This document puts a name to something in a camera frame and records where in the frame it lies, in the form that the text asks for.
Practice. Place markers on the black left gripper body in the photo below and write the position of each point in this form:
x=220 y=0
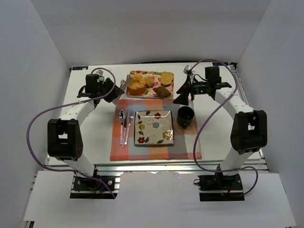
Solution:
x=113 y=89

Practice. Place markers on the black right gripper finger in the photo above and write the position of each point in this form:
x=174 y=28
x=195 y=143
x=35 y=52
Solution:
x=183 y=99
x=185 y=87

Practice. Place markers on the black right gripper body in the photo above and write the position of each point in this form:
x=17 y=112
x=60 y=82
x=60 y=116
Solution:
x=190 y=86

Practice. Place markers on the white plastic tongs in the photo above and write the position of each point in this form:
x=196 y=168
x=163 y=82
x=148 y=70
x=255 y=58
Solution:
x=124 y=84

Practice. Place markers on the orange bundt cake bread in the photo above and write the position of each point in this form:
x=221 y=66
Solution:
x=137 y=85

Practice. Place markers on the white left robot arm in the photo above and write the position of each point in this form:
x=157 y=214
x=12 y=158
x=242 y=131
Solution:
x=64 y=136

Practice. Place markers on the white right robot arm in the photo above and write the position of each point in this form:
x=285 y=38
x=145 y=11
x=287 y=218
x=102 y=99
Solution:
x=249 y=129

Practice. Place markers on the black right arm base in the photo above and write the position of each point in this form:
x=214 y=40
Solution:
x=218 y=187

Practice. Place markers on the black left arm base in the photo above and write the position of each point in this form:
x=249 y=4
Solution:
x=85 y=188

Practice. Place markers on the round seeded bread bun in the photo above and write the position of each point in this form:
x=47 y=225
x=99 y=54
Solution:
x=167 y=78

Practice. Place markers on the dark brown bread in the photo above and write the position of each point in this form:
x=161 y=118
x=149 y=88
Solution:
x=162 y=92

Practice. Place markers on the dark green mug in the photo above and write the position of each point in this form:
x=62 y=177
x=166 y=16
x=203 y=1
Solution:
x=185 y=116

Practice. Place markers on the floral serving tray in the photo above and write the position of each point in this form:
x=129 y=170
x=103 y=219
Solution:
x=149 y=93

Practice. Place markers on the small yellow muffin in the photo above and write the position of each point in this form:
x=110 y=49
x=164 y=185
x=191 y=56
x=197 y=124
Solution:
x=149 y=81

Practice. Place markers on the floral square plate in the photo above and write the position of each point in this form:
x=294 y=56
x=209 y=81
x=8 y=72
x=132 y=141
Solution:
x=153 y=128

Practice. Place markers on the orange checkered placemat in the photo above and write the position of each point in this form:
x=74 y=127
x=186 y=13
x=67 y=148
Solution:
x=185 y=145

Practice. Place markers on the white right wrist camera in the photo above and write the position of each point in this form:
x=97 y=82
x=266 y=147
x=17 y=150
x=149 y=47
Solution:
x=188 y=70

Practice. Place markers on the silver spoon pink handle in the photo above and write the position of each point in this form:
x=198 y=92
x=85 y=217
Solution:
x=122 y=118

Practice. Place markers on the silver fork pink handle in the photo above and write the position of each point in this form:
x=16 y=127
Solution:
x=126 y=134

